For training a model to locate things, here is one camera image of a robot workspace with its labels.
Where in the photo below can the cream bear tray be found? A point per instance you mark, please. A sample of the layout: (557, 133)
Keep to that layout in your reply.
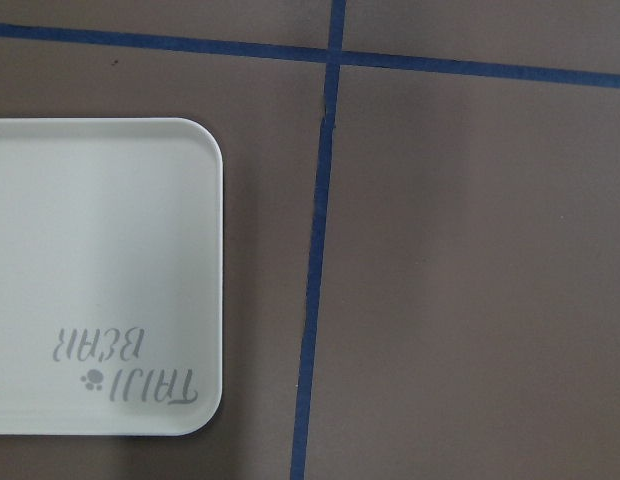
(111, 272)

